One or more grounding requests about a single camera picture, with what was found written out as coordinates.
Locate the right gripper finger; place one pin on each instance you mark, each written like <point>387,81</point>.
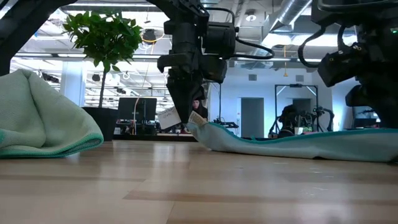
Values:
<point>388,112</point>

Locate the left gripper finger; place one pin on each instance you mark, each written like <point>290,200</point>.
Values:
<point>178,93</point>
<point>192,87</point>

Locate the blue microfiber towel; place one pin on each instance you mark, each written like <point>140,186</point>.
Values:
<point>280,149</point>

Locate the green microfiber towel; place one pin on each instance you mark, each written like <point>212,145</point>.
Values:
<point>46,124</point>

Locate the black background robot arm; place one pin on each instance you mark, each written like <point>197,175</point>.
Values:
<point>326,113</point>
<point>227,124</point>

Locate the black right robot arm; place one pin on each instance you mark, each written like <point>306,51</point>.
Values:
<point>357,12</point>

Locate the person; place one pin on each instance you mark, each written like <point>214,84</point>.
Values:
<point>200,107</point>
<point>287,121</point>

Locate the black background monitor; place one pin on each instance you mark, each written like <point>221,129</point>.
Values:
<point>136,109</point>
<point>365,115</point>

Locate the black ceiling device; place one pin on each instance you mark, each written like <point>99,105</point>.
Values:
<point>150,35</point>

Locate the grey door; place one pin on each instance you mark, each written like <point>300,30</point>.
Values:
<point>298,104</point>
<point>252,118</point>

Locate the round ceiling sensor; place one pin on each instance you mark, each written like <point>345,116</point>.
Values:
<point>250,17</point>

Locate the green potted plant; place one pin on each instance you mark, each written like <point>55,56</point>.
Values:
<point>99,34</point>

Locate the black metal gantry frame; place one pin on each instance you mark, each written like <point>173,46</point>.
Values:
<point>295,85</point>
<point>220,102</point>

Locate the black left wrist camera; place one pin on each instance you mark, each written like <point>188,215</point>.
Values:
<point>219,40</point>

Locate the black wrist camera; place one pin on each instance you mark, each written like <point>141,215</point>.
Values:
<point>342,67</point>
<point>219,40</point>

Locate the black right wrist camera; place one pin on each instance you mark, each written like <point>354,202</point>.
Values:
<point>342,67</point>

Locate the black aluminium table frame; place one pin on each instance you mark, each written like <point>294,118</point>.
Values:
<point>140,137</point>

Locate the slanted silver air duct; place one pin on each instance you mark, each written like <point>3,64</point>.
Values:
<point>289,12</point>

